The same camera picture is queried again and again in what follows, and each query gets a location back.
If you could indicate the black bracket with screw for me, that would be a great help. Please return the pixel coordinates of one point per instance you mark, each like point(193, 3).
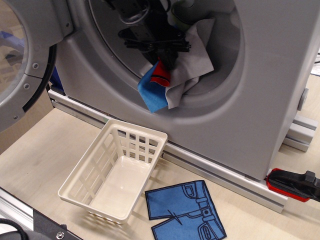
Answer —
point(54, 231)

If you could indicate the cream plastic laundry basket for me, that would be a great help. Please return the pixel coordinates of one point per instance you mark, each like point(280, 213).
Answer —
point(113, 172)

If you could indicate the red felt cloth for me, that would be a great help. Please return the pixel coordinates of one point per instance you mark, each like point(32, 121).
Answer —
point(161, 75)

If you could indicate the aluminium rail front left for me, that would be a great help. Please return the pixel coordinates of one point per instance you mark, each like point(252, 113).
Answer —
point(14, 209)

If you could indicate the grey toy washing machine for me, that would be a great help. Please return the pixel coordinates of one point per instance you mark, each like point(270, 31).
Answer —
point(237, 115)

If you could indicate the green felt cloth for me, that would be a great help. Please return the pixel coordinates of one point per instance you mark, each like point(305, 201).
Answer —
point(178, 22)

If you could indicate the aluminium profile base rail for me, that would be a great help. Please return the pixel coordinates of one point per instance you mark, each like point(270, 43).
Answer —
point(254, 190)

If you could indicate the white felt cloth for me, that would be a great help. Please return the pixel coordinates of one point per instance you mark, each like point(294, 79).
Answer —
point(191, 65)

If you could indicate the blue felt jeans shorts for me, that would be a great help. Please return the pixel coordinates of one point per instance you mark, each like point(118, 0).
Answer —
point(188, 212)

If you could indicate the grey round machine door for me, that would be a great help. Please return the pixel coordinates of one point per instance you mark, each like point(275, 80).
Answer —
point(29, 33)

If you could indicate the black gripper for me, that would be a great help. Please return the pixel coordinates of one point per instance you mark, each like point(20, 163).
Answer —
point(151, 28)

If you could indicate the blue felt cloth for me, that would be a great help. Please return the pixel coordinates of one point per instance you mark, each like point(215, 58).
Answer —
point(153, 94)

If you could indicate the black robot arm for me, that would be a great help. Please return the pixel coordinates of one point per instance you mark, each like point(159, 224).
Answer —
point(129, 7)

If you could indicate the red black clamp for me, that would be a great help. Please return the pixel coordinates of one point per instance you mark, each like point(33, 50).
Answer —
point(301, 187)

